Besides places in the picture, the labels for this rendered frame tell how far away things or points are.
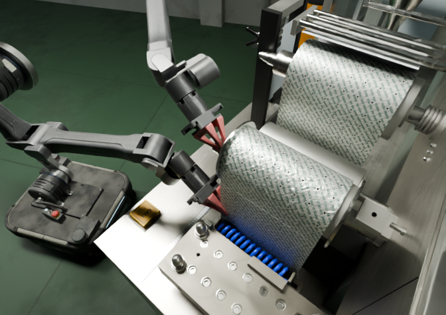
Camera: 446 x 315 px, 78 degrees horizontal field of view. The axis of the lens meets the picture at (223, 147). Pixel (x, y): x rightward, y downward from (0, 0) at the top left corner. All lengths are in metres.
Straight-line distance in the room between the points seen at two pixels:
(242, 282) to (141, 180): 1.58
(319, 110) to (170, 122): 2.00
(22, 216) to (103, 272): 0.58
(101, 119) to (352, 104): 2.40
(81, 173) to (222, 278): 1.51
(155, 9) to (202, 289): 0.71
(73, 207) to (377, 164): 1.61
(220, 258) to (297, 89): 0.45
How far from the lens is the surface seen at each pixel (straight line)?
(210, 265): 0.73
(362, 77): 0.64
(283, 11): 0.76
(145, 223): 0.92
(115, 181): 1.92
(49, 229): 1.91
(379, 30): 0.71
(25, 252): 2.21
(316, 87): 0.65
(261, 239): 0.71
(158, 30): 0.77
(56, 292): 2.01
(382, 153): 1.24
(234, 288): 0.71
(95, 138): 0.79
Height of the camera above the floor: 1.72
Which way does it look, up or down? 49 degrees down
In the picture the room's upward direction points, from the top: straight up
